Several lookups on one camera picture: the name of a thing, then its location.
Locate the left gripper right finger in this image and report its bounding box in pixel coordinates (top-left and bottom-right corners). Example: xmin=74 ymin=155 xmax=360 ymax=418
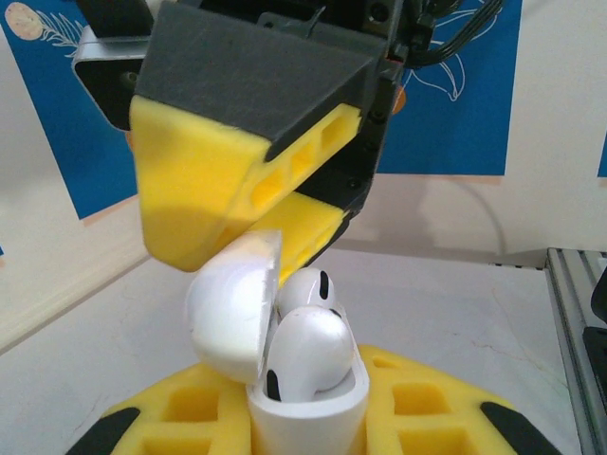
xmin=358 ymin=344 xmax=565 ymax=455

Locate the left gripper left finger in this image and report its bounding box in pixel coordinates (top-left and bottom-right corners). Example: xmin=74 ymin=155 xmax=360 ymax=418
xmin=65 ymin=362 xmax=255 ymax=455

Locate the white earbud charging case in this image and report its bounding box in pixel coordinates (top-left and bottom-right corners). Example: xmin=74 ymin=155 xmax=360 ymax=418
xmin=184 ymin=229 xmax=370 ymax=455

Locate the white earbud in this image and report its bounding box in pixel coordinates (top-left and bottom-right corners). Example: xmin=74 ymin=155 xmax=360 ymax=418
xmin=277 ymin=267 xmax=339 ymax=321
xmin=265 ymin=305 xmax=357 ymax=404

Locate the black gripper wire bundle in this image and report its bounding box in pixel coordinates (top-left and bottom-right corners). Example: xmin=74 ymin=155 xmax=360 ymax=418
xmin=402 ymin=0 xmax=506 ymax=63

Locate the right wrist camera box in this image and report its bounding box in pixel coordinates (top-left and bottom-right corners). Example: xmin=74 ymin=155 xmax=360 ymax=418
xmin=70 ymin=0 xmax=162 ymax=133

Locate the aluminium mounting rail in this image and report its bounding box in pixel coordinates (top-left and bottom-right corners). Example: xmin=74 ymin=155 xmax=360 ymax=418
xmin=544 ymin=246 xmax=607 ymax=455

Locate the aluminium table side rail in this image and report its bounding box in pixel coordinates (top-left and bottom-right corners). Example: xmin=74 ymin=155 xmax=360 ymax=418
xmin=490 ymin=258 xmax=554 ymax=270

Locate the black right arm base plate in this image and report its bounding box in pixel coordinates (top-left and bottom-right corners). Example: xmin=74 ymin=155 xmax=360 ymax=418
xmin=581 ymin=326 xmax=607 ymax=375

